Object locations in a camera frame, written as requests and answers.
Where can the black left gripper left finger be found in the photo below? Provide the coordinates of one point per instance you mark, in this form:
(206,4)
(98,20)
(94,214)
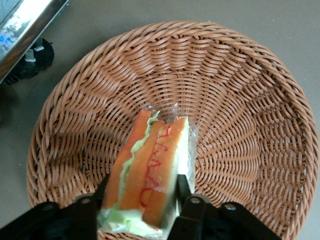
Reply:
(62,222)

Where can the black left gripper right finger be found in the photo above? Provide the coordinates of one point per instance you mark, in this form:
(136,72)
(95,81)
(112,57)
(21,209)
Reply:
(205,222)

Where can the triangle sandwich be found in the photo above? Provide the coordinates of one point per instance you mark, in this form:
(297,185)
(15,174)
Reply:
(150,162)

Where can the round brown wicker basket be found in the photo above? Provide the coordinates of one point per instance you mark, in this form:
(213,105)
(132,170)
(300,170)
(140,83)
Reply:
(200,75)

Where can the black sealing machine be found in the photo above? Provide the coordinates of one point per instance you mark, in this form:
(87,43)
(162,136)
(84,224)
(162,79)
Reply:
(20,30)

